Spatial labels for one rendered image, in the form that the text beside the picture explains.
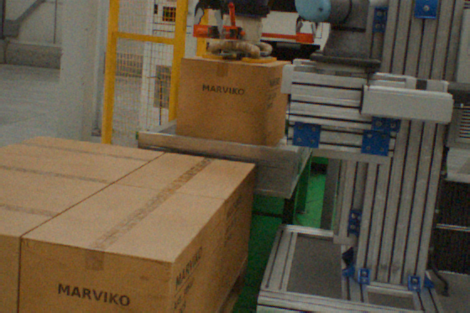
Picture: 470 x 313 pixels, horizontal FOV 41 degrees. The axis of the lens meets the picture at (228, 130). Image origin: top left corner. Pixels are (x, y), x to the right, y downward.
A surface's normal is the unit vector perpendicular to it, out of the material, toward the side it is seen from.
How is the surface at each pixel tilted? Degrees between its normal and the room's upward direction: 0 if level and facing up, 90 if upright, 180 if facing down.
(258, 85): 90
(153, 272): 90
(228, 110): 90
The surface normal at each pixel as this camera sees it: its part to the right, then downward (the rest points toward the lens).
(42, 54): -0.17, 0.14
